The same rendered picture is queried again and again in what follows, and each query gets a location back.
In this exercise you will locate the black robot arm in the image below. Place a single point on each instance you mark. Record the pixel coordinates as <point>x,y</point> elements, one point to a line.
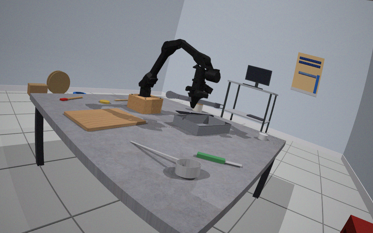
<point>169,47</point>

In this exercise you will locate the grey saucepan with long handle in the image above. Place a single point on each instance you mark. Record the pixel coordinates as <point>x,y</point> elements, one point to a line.
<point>186,168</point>

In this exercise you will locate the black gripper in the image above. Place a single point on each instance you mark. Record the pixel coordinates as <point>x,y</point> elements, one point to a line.
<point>196,92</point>

